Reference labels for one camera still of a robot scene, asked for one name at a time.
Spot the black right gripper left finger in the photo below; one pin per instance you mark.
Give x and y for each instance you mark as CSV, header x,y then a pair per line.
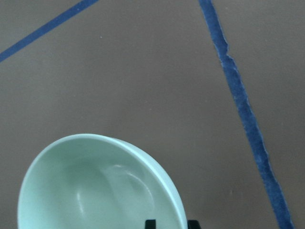
x,y
150,224

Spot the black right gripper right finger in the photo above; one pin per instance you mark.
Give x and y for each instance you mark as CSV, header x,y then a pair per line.
x,y
193,224

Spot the mint green bowl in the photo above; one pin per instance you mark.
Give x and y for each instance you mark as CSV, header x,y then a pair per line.
x,y
88,181

